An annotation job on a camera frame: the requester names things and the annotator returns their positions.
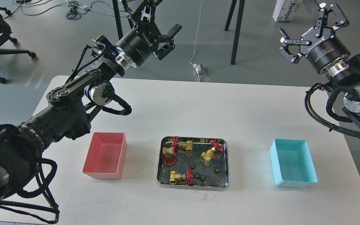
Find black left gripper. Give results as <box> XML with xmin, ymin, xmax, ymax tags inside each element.
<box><xmin>116</xmin><ymin>0</ymin><xmax>182</xmax><ymax>68</ymax></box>

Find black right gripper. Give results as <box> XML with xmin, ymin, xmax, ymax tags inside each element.
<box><xmin>278</xmin><ymin>2</ymin><xmax>351</xmax><ymax>75</ymax></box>

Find brass valve red handwheel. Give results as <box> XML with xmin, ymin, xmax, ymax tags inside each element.
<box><xmin>161</xmin><ymin>136</ymin><xmax>178</xmax><ymax>166</ymax></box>

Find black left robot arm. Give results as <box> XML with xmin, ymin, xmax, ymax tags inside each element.
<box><xmin>0</xmin><ymin>0</ymin><xmax>181</xmax><ymax>224</ymax></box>

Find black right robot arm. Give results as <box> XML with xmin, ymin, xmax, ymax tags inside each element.
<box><xmin>279</xmin><ymin>3</ymin><xmax>360</xmax><ymax>140</ymax></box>

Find white cardboard box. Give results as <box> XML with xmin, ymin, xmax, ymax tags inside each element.
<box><xmin>272</xmin><ymin>0</ymin><xmax>303</xmax><ymax>22</ymax></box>

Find brass valve top middle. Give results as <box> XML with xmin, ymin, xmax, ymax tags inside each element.
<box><xmin>178</xmin><ymin>140</ymin><xmax>194</xmax><ymax>154</ymax></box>

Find light blue plastic box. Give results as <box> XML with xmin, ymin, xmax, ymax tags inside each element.
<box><xmin>269</xmin><ymin>138</ymin><xmax>318</xmax><ymax>188</ymax></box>

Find brass valve right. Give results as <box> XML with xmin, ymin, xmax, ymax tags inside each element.
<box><xmin>200</xmin><ymin>139</ymin><xmax>224</xmax><ymax>166</ymax></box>

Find pink plastic box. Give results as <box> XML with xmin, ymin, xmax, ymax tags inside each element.
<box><xmin>82</xmin><ymin>132</ymin><xmax>127</xmax><ymax>180</ymax></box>

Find brass valve bottom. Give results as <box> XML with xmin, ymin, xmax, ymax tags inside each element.
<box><xmin>169</xmin><ymin>168</ymin><xmax>194</xmax><ymax>186</ymax></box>

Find black stand leg left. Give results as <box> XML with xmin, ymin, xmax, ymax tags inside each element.
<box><xmin>112</xmin><ymin>0</ymin><xmax>134</xmax><ymax>40</ymax></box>

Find black stand leg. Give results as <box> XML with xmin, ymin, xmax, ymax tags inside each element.
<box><xmin>112</xmin><ymin>0</ymin><xmax>134</xmax><ymax>40</ymax></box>
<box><xmin>224</xmin><ymin>0</ymin><xmax>245</xmax><ymax>65</ymax></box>

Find white power adapter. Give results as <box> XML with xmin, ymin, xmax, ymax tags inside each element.
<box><xmin>193</xmin><ymin>63</ymin><xmax>206</xmax><ymax>76</ymax></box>

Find black stand leg right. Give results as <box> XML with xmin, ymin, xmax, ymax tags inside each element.
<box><xmin>224</xmin><ymin>0</ymin><xmax>245</xmax><ymax>65</ymax></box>

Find steel metal tray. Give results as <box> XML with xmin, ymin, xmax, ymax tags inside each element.
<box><xmin>156</xmin><ymin>136</ymin><xmax>230</xmax><ymax>188</ymax></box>

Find white cable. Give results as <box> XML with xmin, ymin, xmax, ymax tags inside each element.
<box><xmin>189</xmin><ymin>0</ymin><xmax>203</xmax><ymax>82</ymax></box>

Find black floor cables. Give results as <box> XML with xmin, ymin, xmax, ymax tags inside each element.
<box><xmin>11</xmin><ymin>0</ymin><xmax>130</xmax><ymax>20</ymax></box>

